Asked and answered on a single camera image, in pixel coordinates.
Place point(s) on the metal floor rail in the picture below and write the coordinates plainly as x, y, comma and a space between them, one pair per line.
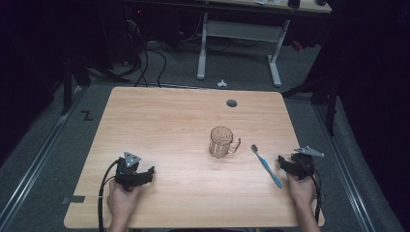
346, 167
35, 167

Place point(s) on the blue toothbrush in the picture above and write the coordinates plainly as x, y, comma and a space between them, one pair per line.
267, 166

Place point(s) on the black device on desk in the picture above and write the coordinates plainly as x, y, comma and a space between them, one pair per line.
293, 3

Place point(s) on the small white floor object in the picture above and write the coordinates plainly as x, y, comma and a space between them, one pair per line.
222, 83

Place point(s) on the white-framed desk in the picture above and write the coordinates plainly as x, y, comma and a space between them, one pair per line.
240, 30

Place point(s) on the person's right hand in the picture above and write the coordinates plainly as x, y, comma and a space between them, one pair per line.
302, 191

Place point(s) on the red object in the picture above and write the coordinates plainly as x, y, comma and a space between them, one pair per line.
297, 45

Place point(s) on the person's left hand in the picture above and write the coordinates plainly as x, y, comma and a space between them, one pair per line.
122, 202

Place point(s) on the dark computer tower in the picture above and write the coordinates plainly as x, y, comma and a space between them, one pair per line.
133, 32

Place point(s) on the clear glass mug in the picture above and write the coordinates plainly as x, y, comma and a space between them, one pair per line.
221, 141

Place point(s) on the black metal stand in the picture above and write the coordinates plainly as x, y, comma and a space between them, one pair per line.
330, 106
67, 87

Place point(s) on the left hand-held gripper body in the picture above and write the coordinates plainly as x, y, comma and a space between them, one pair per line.
125, 175

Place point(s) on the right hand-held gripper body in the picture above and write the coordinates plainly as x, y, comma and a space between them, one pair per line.
304, 163

